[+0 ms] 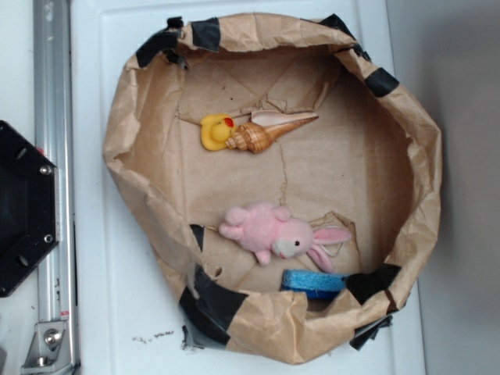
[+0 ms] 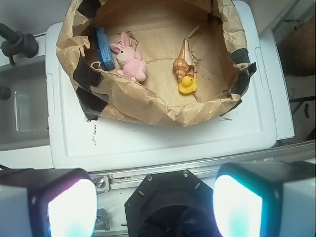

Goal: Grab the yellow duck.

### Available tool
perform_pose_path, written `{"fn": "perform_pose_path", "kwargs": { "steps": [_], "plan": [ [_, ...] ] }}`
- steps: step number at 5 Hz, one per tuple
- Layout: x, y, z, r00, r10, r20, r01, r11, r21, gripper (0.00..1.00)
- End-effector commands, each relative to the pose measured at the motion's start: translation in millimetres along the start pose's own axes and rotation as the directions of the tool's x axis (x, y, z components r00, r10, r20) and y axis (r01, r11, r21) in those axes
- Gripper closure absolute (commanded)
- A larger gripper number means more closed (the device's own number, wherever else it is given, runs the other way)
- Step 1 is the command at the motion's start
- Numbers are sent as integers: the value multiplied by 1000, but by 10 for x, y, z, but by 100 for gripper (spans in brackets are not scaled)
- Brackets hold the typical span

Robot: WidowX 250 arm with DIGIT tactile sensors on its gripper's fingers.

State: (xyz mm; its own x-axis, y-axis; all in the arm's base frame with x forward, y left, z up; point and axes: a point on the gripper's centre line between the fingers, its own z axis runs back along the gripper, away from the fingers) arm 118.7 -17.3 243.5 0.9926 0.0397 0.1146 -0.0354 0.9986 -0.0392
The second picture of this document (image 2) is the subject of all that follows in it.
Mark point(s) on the aluminium extrusion rail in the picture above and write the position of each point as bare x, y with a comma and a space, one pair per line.
203, 168

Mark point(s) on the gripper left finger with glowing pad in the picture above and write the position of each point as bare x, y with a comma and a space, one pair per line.
47, 203

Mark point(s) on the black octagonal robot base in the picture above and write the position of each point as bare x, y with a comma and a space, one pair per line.
172, 204

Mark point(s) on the black clamp handle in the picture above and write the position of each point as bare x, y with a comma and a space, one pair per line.
17, 42

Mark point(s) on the brown spiral seashell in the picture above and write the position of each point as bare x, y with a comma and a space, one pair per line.
184, 62

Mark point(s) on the pink plush bunny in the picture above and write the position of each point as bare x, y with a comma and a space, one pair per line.
133, 66

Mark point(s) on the blue sponge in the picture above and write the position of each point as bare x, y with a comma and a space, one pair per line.
103, 49

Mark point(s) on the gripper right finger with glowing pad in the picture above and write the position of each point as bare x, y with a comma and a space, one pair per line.
266, 199

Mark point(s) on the yellow rubber duck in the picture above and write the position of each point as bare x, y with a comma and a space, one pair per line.
188, 84

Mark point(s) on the grey plastic bin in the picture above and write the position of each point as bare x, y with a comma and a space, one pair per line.
23, 105

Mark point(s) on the white plastic bin lid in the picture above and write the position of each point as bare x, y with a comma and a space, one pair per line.
108, 144

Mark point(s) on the brown paper bag tray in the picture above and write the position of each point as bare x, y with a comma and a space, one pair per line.
217, 43

